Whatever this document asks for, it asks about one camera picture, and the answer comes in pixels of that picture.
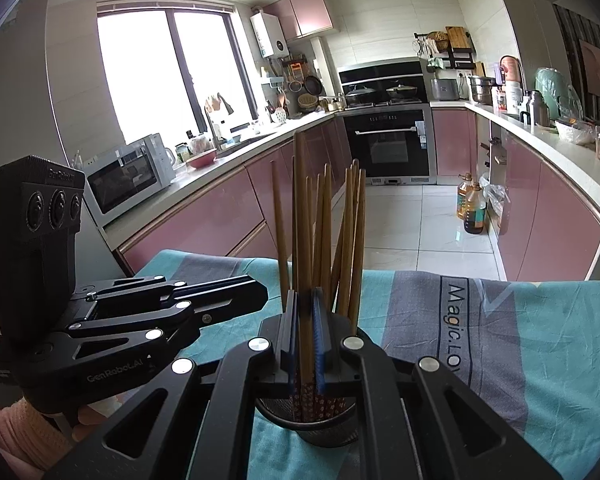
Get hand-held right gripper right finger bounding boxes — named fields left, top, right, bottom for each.
left=312, top=287, right=563, bottom=480

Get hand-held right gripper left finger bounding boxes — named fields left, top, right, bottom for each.
left=42, top=290, right=299, bottom=480

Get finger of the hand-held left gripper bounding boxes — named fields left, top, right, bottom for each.
left=55, top=301, right=202, bottom=376
left=72, top=275, right=269, bottom=325

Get black mesh utensil holder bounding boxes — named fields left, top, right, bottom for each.
left=254, top=315, right=381, bottom=448

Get bunch of bamboo chopsticks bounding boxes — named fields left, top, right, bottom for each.
left=271, top=157, right=368, bottom=421

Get person's left forearm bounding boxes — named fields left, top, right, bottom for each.
left=0, top=397, right=73, bottom=466

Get person's left hand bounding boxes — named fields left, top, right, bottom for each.
left=75, top=395, right=136, bottom=443

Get pink base cabinets by window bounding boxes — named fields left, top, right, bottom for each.
left=117, top=112, right=353, bottom=273

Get silver microwave oven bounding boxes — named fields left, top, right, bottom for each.
left=85, top=133, right=177, bottom=228

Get pink bowl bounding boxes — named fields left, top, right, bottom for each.
left=186, top=148, right=217, bottom=170

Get sink faucet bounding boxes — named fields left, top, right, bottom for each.
left=205, top=110, right=226, bottom=156

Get teal and grey tablecloth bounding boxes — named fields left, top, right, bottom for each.
left=130, top=249, right=600, bottom=480

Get kitchen window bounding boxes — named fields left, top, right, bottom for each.
left=97, top=7, right=258, bottom=161

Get built-in black oven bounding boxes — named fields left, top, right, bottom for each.
left=342, top=107, right=438, bottom=186

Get plastic bag on floor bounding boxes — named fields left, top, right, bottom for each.
left=480, top=175, right=511, bottom=226

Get black wok with lid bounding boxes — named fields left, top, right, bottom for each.
left=345, top=85, right=378, bottom=106

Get dark pot with lid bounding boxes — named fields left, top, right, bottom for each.
left=386, top=84, right=418, bottom=102

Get black range hood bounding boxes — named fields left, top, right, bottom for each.
left=338, top=60, right=428, bottom=106

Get pink base cabinets by fridge side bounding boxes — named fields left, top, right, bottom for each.
left=432, top=107, right=600, bottom=281

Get stainless steel pot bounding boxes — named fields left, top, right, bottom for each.
left=467, top=75, right=496, bottom=105

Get steel flask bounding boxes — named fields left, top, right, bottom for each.
left=527, top=91, right=551, bottom=127

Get red thermos jug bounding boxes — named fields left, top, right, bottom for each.
left=499, top=55, right=525, bottom=91

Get green appliance under plastic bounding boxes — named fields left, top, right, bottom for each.
left=535, top=66, right=583, bottom=121

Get white wall water heater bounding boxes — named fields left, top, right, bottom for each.
left=250, top=10, right=288, bottom=58

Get pink wall cabinet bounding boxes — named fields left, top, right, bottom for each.
left=262, top=0, right=338, bottom=41

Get black wall rack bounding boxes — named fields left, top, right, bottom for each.
left=414, top=26, right=476, bottom=70

